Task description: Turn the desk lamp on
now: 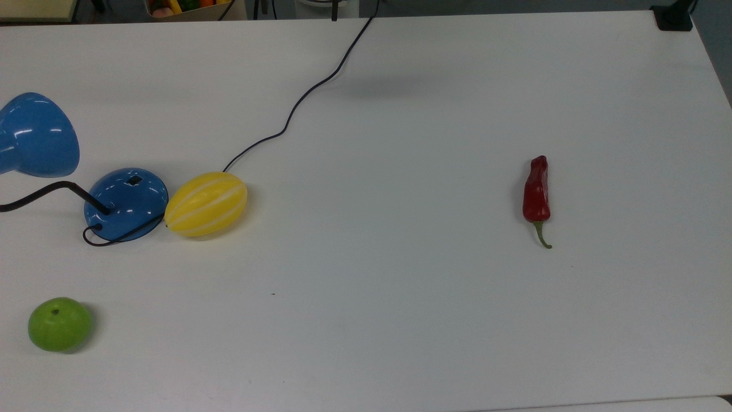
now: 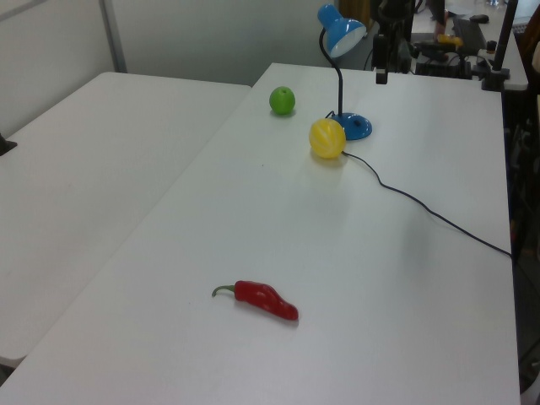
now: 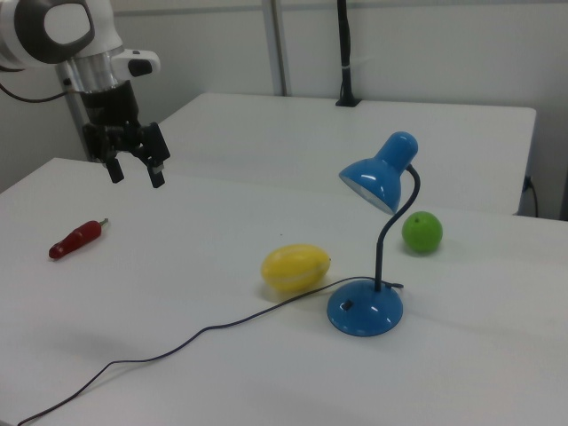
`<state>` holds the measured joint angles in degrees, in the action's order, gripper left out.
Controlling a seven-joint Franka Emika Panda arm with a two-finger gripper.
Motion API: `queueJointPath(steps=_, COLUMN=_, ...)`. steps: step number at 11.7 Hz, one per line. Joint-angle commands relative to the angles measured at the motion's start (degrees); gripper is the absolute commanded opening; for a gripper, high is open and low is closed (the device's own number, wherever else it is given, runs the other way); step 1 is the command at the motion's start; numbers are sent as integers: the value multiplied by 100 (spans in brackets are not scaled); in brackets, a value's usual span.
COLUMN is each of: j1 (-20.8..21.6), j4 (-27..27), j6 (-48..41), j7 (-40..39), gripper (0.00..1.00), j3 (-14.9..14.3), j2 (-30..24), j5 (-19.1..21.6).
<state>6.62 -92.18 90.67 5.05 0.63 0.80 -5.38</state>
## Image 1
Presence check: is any blue desk lamp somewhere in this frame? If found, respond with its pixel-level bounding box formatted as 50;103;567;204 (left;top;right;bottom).
0;92;169;242

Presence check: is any box of toy fruits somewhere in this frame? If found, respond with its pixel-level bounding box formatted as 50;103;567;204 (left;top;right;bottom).
143;0;248;22

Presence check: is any yellow striped melon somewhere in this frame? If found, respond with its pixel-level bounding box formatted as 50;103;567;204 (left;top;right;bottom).
165;172;248;237

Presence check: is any red chili pepper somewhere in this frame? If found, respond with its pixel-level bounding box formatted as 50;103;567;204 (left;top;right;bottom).
523;155;553;249

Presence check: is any wooden side table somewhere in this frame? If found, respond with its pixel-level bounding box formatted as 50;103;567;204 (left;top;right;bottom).
0;0;79;23

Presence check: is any black table clamp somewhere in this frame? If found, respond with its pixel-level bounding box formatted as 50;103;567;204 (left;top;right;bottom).
651;0;696;31

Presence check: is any green apple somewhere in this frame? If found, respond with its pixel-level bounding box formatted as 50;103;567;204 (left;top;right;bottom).
28;297;93;352

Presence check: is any black lamp power cable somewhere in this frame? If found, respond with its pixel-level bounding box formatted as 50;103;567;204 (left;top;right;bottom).
82;0;381;248

